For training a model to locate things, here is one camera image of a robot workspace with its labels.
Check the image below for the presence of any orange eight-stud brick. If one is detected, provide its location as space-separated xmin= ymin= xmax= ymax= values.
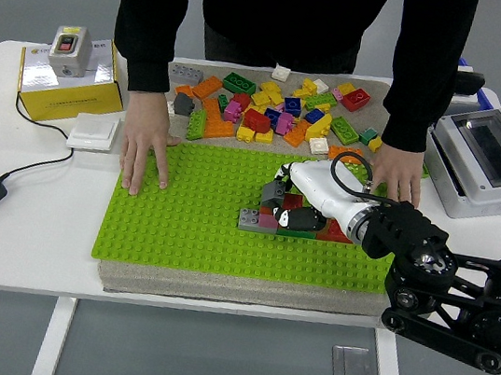
xmin=327 ymin=143 xmax=366 ymax=163
xmin=190 ymin=73 xmax=225 ymax=103

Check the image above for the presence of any dark green flat brick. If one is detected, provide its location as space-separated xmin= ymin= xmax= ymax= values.
xmin=275 ymin=226 xmax=318 ymax=241

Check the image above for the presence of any grey distribution box clear lid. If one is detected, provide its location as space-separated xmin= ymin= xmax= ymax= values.
xmin=415 ymin=97 xmax=501 ymax=226

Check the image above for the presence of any magenta brick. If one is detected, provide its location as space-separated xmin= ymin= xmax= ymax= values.
xmin=274 ymin=111 xmax=297 ymax=137
xmin=222 ymin=98 xmax=244 ymax=125

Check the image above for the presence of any long red brick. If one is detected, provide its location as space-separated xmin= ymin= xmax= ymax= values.
xmin=316 ymin=216 xmax=357 ymax=245

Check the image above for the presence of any light grey brick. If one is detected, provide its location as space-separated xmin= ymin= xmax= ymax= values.
xmin=237 ymin=206 xmax=282 ymax=235

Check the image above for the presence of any red four-stud brick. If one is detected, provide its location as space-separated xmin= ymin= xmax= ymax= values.
xmin=340 ymin=86 xmax=372 ymax=116

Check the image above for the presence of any black adapter cord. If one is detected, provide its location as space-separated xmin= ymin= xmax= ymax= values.
xmin=0 ymin=90 xmax=83 ymax=192

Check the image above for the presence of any dark grey sloped brick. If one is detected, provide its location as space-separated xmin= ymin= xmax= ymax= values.
xmin=171 ymin=90 xmax=198 ymax=118

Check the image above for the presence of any black rounded plug adapter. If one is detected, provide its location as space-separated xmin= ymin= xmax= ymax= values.
xmin=455 ymin=70 xmax=487 ymax=99

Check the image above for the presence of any person's left hand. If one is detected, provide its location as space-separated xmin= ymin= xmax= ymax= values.
xmin=364 ymin=142 xmax=428 ymax=209

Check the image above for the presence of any grey-brown foam mat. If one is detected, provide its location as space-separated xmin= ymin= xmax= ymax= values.
xmin=92 ymin=41 xmax=430 ymax=335

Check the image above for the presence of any grey sloped toy brick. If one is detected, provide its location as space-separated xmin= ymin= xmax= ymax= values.
xmin=259 ymin=178 xmax=288 ymax=210

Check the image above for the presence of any white wall switch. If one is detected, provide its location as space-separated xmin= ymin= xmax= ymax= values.
xmin=65 ymin=110 xmax=122 ymax=157

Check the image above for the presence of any blue brick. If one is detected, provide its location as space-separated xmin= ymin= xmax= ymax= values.
xmin=262 ymin=106 xmax=283 ymax=128
xmin=304 ymin=106 xmax=326 ymax=126
xmin=281 ymin=96 xmax=303 ymax=118

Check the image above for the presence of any blue plastic bin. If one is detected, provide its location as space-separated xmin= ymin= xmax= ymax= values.
xmin=451 ymin=56 xmax=501 ymax=112

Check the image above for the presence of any grey eight-stud brick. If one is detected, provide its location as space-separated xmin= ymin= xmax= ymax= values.
xmin=167 ymin=62 xmax=206 ymax=88

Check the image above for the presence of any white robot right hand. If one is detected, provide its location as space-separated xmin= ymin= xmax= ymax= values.
xmin=265 ymin=152 xmax=376 ymax=243

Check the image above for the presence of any grey switch box red button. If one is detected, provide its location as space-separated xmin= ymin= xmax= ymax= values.
xmin=45 ymin=22 xmax=95 ymax=82

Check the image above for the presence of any person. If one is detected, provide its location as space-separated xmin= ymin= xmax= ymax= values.
xmin=178 ymin=0 xmax=405 ymax=88

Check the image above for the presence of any green studded baseplate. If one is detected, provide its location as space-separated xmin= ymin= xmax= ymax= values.
xmin=89 ymin=127 xmax=412 ymax=304

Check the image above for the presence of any yellow cardboard box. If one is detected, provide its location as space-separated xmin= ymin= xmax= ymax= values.
xmin=11 ymin=25 xmax=135 ymax=134

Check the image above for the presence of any white switch plate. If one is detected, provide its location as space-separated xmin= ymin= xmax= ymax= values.
xmin=449 ymin=90 xmax=480 ymax=109

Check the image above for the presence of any metal floor plate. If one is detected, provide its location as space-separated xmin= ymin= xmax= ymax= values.
xmin=328 ymin=343 xmax=378 ymax=375

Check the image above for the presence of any person's right hand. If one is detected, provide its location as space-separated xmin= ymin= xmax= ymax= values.
xmin=112 ymin=87 xmax=188 ymax=202

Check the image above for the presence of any long lime green brick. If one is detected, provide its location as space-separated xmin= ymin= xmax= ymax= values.
xmin=185 ymin=107 xmax=209 ymax=143

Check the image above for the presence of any small red brick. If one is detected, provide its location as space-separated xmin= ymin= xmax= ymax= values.
xmin=230 ymin=90 xmax=254 ymax=112

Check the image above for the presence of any lime green eight-stud brick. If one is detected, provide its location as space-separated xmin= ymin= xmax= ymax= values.
xmin=303 ymin=89 xmax=340 ymax=115

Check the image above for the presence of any large orange plate brick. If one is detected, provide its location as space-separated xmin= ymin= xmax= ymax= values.
xmin=197 ymin=96 xmax=240 ymax=144

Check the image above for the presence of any red six-stud brick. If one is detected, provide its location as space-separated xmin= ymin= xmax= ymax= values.
xmin=242 ymin=106 xmax=275 ymax=135

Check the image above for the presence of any yellow curved brick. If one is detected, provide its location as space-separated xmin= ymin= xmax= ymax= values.
xmin=304 ymin=109 xmax=333 ymax=145

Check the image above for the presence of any lime green six-stud brick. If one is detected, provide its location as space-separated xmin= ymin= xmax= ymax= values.
xmin=327 ymin=114 xmax=363 ymax=147

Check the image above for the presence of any dark green eight-stud brick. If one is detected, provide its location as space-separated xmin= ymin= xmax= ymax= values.
xmin=221 ymin=69 xmax=258 ymax=97

